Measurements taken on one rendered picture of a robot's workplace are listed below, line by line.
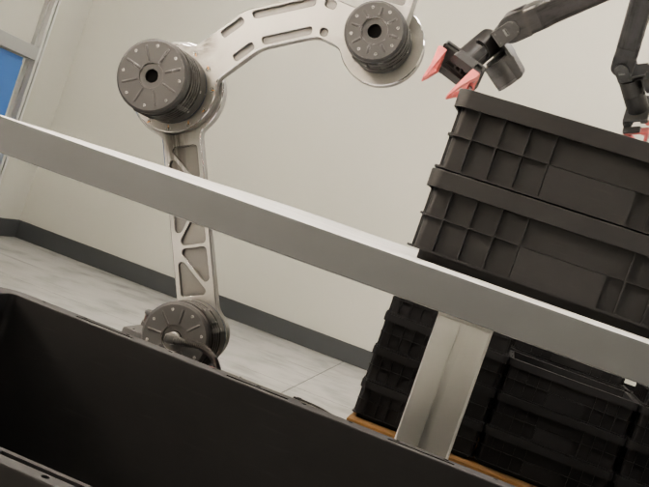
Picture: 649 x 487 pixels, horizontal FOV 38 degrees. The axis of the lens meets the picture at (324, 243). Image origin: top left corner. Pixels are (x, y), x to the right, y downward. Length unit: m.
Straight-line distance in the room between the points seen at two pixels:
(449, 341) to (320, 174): 4.06
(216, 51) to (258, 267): 2.86
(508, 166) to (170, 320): 1.12
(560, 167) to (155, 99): 1.21
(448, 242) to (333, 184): 3.80
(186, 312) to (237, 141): 3.09
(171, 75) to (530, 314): 1.42
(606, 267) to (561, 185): 0.12
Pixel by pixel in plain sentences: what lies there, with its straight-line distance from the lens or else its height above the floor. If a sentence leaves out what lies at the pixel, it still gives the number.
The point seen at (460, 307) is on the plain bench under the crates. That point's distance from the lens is 0.97.
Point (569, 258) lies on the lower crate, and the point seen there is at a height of 0.76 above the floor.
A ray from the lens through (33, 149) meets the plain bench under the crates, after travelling 1.11.
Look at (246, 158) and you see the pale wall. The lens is 5.16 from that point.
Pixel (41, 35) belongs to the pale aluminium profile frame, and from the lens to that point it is 3.60.
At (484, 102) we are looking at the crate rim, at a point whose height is 0.92.
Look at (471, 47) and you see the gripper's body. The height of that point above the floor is 1.14.
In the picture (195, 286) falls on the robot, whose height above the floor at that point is 0.44.
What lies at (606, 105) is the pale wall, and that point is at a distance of 5.01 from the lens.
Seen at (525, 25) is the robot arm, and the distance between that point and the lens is 2.02.
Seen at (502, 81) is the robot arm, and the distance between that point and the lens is 2.06.
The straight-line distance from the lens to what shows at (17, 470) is 0.37.
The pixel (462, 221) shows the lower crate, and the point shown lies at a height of 0.76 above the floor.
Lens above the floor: 0.72
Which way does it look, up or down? 2 degrees down
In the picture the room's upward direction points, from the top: 19 degrees clockwise
